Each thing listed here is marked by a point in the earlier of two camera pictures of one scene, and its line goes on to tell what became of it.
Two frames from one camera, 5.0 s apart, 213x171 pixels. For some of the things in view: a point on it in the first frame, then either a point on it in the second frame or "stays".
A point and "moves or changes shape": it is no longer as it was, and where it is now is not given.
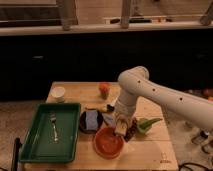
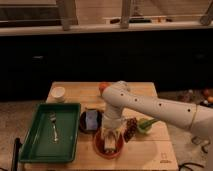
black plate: (83, 123) stays
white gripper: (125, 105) to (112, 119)
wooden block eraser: (120, 129) moves or changes shape
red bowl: (107, 143) stays
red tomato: (104, 88) stays
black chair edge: (15, 157) stays
